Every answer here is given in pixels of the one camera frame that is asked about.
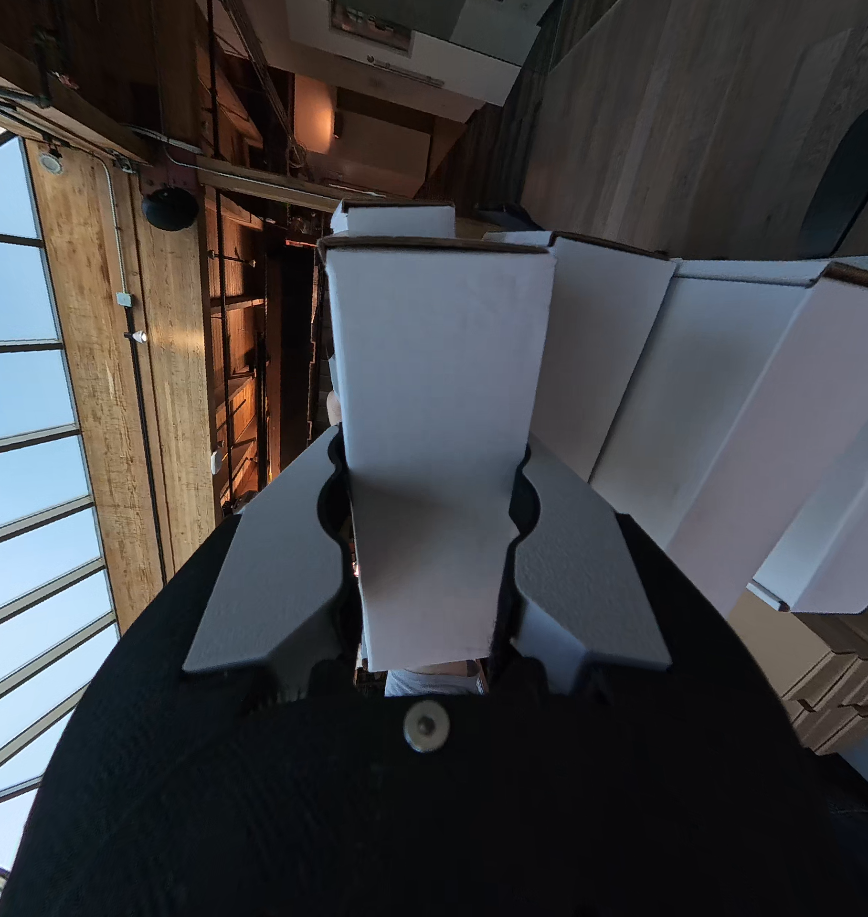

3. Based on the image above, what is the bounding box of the wooden roof beam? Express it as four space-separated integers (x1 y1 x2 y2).
26 139 220 635

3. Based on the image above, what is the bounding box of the white box wall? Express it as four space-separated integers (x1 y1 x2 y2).
328 199 868 617

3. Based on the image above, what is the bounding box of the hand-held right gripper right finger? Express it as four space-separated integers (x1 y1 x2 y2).
487 438 673 692

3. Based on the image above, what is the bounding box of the glass skylight window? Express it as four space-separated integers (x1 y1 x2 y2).
0 118 120 893

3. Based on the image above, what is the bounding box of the black round ceiling speaker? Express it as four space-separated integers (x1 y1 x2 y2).
140 185 201 232

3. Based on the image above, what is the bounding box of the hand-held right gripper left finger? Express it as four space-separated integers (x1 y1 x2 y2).
182 424 363 699

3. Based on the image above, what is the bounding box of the white cardboard box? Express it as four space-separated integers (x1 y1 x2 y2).
317 235 557 674

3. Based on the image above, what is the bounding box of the stack of brown flat boxes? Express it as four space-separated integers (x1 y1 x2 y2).
728 587 868 757

